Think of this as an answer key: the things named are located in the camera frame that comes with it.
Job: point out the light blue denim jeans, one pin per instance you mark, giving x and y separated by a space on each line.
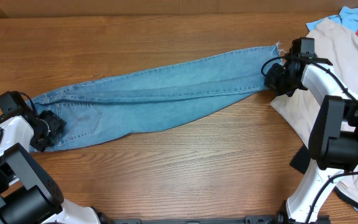
155 99

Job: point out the light blue shirt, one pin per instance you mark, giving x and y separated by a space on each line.
348 17

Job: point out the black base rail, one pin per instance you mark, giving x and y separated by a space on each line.
249 219

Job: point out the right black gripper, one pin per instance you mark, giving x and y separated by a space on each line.
272 70

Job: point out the beige garment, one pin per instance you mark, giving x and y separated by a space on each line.
340 45

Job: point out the cardboard backboard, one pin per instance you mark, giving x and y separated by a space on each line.
63 8

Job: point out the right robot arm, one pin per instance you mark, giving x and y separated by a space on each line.
333 142

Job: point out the black garment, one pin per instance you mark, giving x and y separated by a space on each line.
300 162

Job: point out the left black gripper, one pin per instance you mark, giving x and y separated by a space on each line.
56 124

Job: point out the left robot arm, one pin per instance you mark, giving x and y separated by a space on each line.
28 194

